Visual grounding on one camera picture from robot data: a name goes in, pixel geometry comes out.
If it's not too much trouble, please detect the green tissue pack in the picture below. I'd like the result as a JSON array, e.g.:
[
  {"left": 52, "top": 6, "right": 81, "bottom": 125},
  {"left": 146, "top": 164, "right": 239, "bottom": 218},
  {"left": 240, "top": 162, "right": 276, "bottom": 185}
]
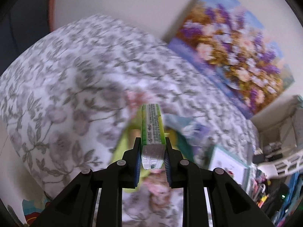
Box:
[{"left": 141, "top": 103, "right": 166, "bottom": 170}]

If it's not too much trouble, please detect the teal white tray box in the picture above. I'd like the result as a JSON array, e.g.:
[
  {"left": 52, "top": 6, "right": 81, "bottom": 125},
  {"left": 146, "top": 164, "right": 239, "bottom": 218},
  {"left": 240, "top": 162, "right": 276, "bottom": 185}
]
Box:
[{"left": 207, "top": 145, "right": 250, "bottom": 190}]

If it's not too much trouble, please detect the floral canvas painting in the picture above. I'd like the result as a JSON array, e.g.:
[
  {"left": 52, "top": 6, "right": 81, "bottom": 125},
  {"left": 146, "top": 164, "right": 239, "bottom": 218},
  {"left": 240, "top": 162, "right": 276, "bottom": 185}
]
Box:
[{"left": 169, "top": 0, "right": 294, "bottom": 118}]

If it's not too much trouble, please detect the yellow green sponge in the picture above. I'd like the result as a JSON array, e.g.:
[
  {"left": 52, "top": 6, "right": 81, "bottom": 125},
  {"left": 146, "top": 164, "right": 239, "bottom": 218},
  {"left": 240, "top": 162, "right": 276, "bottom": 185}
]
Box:
[{"left": 164, "top": 128, "right": 194, "bottom": 162}]

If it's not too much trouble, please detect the green microfibre cloth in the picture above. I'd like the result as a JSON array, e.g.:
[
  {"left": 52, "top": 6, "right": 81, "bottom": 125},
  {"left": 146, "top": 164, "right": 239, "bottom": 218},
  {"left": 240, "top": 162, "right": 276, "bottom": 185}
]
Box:
[{"left": 111, "top": 120, "right": 150, "bottom": 193}]

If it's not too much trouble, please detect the white chair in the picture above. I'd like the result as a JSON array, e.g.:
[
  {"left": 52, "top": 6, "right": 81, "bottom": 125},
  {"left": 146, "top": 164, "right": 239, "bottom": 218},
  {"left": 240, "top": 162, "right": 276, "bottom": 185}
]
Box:
[{"left": 257, "top": 149, "right": 303, "bottom": 179}]

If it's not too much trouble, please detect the grey floral blanket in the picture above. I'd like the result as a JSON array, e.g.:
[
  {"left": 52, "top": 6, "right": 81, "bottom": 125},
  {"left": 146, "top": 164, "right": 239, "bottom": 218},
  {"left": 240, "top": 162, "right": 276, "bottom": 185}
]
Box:
[{"left": 1, "top": 15, "right": 258, "bottom": 198}]

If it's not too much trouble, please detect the pink floral scrunchie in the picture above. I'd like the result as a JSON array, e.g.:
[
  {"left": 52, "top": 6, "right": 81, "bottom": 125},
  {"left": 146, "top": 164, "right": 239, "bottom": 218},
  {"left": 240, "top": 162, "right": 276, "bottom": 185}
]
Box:
[{"left": 143, "top": 169, "right": 171, "bottom": 212}]

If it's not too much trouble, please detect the pink white fluffy towel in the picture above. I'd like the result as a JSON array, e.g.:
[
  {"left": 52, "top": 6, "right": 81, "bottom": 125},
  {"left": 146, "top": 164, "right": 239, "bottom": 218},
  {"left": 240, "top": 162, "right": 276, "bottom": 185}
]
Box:
[{"left": 126, "top": 91, "right": 151, "bottom": 110}]

